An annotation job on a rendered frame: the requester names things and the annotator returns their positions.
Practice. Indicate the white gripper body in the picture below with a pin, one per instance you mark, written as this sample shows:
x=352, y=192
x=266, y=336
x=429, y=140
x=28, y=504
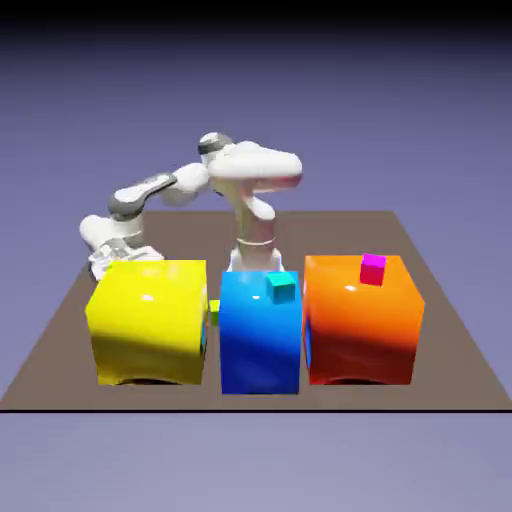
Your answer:
x=138, y=254

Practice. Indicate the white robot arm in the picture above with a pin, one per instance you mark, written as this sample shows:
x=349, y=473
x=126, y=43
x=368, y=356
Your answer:
x=256, y=164

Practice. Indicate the small green cube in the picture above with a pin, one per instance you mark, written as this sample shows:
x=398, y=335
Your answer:
x=214, y=312

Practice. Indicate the small cyan cube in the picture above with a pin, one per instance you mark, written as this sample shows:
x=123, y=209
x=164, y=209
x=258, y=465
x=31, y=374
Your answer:
x=281, y=288

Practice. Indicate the small magenta cube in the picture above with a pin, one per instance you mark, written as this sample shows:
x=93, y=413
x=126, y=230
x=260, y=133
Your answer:
x=372, y=272

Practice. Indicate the large yellow box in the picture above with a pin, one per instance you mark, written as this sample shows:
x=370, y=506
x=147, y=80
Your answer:
x=148, y=320

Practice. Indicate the large blue box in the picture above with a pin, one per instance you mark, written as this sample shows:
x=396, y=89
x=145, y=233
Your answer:
x=258, y=340

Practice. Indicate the large orange box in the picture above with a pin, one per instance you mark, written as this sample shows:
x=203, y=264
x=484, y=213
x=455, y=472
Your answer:
x=360, y=328

